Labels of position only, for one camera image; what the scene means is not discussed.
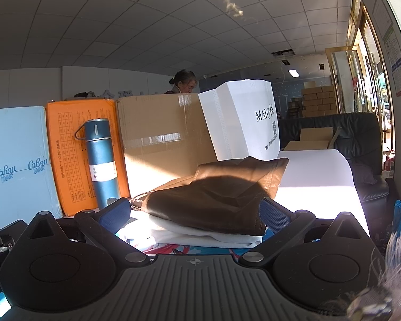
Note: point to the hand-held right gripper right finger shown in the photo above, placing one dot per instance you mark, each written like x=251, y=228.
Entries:
x=275, y=215

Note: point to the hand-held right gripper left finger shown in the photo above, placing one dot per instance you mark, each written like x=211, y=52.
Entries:
x=115, y=212

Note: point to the brown leather jacket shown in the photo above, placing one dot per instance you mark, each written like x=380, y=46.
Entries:
x=214, y=194

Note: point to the white board sheet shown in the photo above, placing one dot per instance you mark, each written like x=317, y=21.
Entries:
x=314, y=174

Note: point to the printed blanket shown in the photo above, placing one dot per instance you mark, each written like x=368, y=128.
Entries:
x=167, y=250

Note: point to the blue thermos bottle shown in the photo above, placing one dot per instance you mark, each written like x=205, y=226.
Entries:
x=102, y=147

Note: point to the orange carton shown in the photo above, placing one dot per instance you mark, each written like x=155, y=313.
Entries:
x=63, y=160

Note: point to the white folded cloth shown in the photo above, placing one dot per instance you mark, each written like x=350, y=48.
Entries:
x=187, y=237

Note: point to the open cardboard box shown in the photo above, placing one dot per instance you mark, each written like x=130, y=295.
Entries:
x=315, y=135

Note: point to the large cardboard box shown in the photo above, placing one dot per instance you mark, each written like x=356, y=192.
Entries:
x=160, y=123

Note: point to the white shopping bag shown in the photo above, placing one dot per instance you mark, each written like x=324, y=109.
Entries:
x=234, y=120

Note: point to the black leather sofa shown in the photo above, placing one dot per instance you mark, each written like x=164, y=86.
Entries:
x=361, y=133

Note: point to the dark object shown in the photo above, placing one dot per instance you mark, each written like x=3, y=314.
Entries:
x=82, y=95

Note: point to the light blue carton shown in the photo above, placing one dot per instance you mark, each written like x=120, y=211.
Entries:
x=16, y=140

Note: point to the stack of cardboard boxes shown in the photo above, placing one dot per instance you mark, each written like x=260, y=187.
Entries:
x=320, y=102

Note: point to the red fire extinguisher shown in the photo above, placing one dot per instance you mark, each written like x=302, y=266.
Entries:
x=387, y=164

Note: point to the grey fur clothing trim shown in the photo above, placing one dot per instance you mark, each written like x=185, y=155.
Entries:
x=397, y=264

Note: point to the ceiling light panel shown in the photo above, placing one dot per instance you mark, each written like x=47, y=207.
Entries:
x=293, y=73

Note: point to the gold framed glass door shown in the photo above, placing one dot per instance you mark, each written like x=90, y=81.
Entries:
x=330, y=73

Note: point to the wall poster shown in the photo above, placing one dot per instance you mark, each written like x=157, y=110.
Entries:
x=396, y=67

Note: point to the white wall notice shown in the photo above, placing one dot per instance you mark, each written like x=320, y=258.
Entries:
x=382, y=10

